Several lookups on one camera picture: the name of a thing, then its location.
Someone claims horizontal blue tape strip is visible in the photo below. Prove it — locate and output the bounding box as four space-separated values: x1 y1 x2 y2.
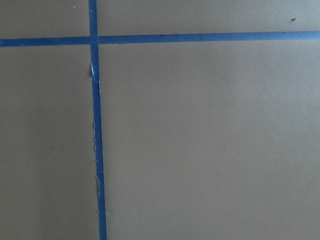
0 31 320 48

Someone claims vertical blue tape strip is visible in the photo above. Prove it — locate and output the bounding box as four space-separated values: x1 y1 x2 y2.
88 0 107 240

